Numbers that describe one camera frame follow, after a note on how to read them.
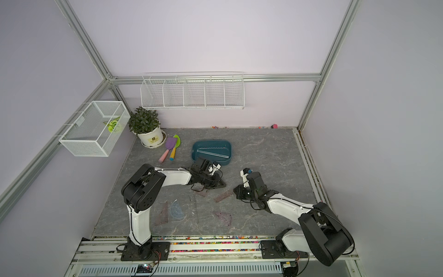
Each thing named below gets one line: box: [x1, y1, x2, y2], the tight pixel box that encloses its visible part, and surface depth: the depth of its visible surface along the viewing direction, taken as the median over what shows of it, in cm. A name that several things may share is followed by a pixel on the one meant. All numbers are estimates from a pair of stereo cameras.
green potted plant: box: [128, 106, 161, 136], surface depth 101 cm
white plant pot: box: [132, 124, 164, 147], surface depth 107 cm
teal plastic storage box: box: [191, 139, 232, 166], surface depth 109 cm
